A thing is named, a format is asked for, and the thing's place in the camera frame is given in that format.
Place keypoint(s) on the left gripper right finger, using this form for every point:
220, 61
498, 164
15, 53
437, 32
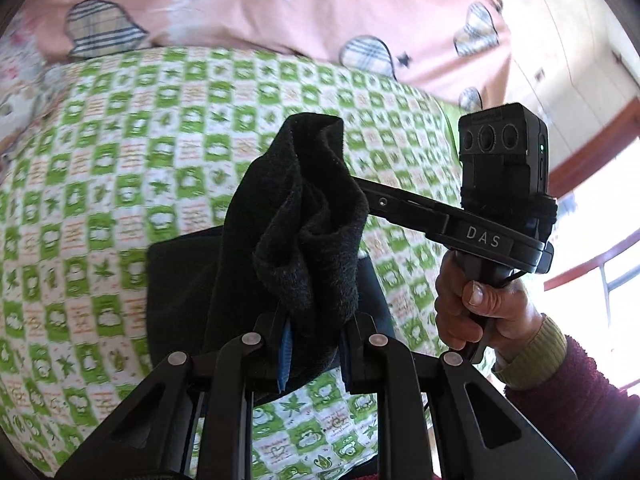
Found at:
439, 417

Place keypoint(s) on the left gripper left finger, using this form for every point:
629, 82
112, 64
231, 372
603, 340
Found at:
205, 399

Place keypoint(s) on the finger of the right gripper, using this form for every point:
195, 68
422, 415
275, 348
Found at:
402, 208

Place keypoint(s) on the dark navy fleece pants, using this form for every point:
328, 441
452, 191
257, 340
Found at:
288, 252

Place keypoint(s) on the right forearm maroon sleeve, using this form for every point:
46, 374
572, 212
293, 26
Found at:
558, 388

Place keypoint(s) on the right hand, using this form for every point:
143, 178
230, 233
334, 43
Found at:
466, 311

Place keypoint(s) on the pink quilt with plaid hearts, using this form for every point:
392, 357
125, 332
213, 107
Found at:
457, 50

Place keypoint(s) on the white panelled door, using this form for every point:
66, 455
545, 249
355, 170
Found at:
573, 65

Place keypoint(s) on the green white checkered bedsheet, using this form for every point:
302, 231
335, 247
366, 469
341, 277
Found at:
144, 147

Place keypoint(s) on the floral ruffled pillow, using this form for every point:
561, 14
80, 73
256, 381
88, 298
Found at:
31, 87

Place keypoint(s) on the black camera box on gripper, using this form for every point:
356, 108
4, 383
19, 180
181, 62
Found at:
504, 156

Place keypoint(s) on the window with red frame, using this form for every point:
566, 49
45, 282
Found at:
592, 290

